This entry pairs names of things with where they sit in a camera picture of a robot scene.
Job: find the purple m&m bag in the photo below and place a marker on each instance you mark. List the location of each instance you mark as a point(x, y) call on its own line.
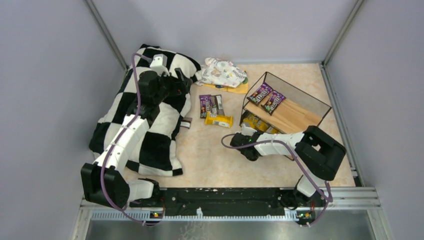
point(205, 105)
point(259, 94)
point(273, 102)

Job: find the black wire wooden shelf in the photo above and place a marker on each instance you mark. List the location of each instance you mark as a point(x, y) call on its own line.
point(298, 111)

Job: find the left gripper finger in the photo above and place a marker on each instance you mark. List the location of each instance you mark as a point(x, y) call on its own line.
point(182, 84)
point(176, 76)

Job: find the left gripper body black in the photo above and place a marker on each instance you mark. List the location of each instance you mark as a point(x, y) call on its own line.
point(178, 84)

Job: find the white toothed rail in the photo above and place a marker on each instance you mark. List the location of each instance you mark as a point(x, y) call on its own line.
point(199, 216)

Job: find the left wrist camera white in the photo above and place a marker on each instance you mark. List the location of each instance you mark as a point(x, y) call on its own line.
point(159, 65)

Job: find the yellow cloth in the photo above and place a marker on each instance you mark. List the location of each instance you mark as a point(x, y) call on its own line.
point(243, 88)

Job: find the yellow M&M bag on table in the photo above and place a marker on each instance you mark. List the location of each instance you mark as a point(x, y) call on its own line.
point(218, 120)

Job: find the purple M&M bag on table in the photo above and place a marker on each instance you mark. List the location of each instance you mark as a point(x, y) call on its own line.
point(205, 105)

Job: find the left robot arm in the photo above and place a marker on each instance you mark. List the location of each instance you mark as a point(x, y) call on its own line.
point(103, 182)

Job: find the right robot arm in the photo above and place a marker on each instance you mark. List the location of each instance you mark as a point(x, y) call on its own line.
point(317, 154)

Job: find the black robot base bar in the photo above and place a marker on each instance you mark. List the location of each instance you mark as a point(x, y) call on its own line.
point(239, 201)

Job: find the brown M&M bag on table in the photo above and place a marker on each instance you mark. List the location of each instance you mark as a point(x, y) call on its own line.
point(217, 105)

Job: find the purple M&M bag on shelf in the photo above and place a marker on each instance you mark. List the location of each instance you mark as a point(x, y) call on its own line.
point(259, 94)

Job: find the yellow M&M bags lower shelf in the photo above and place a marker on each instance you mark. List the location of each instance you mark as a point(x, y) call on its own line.
point(257, 123)

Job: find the floral white cloth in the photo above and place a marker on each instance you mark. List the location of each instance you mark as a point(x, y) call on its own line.
point(219, 72)

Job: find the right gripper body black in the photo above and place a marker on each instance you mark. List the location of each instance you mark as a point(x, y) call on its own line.
point(238, 141)

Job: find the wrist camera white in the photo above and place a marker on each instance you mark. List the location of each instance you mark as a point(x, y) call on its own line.
point(159, 65)
point(247, 130)

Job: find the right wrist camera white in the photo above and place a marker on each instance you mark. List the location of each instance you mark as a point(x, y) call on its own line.
point(247, 130)

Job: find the black white checkered pillow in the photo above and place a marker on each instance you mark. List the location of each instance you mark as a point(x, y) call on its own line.
point(155, 154)

